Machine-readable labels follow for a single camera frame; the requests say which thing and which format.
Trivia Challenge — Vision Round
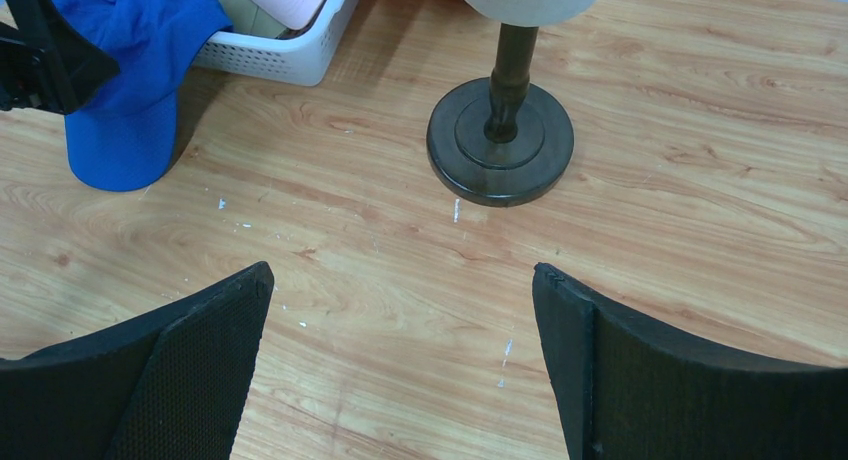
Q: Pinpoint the white plastic basket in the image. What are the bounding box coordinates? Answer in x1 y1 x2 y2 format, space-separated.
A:
193 0 360 87

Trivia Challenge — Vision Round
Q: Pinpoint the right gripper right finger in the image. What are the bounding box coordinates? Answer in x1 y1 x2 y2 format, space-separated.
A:
532 263 847 459

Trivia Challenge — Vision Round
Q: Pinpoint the blue baseball cap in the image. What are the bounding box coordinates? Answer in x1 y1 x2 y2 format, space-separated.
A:
52 0 232 192

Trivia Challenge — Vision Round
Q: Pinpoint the dark wooden mannequin stand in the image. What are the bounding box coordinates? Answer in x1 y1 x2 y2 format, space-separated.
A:
426 24 575 208

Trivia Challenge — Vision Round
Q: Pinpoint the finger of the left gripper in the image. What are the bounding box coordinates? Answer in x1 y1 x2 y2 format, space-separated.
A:
1 0 120 115

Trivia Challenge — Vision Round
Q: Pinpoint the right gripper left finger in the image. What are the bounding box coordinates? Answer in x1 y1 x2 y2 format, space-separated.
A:
1 261 274 459

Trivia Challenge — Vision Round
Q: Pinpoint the khaki baseball cap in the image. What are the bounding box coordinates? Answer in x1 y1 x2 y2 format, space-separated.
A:
218 0 297 39

